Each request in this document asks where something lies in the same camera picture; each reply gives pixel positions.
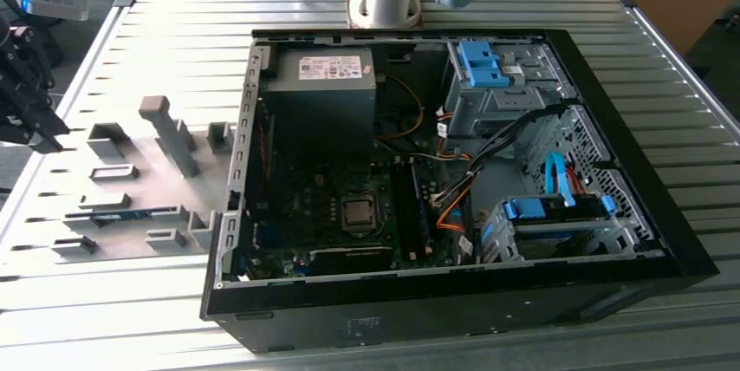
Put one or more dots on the blue RAM stick white label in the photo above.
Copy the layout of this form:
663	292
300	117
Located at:
115	216

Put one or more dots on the green motherboard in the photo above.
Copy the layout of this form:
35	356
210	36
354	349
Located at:
300	215

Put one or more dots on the grey plastic parts rack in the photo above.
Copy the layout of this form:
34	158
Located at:
144	189

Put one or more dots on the blue drive bay latch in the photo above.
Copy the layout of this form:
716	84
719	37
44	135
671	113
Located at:
483	76

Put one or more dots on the CPU socket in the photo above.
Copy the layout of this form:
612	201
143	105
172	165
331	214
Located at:
359	193

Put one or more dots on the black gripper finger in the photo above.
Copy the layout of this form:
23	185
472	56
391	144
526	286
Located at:
32	63
23	128

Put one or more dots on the grey power supply unit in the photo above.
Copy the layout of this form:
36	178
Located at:
324	102

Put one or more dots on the silver CPU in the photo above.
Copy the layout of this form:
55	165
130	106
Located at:
359	211

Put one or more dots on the black graphics card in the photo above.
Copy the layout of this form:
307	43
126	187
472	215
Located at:
352	258

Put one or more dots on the black open PC case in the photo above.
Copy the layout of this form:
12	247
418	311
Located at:
404	314

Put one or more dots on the grey metal drive cage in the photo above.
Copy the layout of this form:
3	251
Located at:
498	106

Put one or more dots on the grey metal disk bay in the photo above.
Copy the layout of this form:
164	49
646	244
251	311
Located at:
578	225

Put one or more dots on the black RAM slot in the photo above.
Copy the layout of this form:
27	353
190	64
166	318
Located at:
406	206

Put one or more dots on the hard disk in blue carrier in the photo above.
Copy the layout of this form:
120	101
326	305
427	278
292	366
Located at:
526	208

